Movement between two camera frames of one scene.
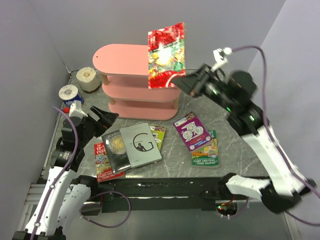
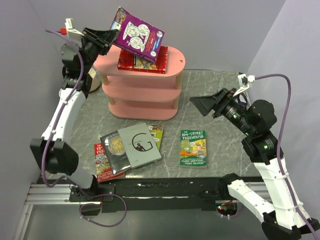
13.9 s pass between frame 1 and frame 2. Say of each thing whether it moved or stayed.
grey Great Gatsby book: stayed
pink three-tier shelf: stayed
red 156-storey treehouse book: moved
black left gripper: moved
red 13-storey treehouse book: stayed
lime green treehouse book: stayed
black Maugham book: stayed
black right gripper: moved
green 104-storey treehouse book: moved
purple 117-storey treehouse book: moved
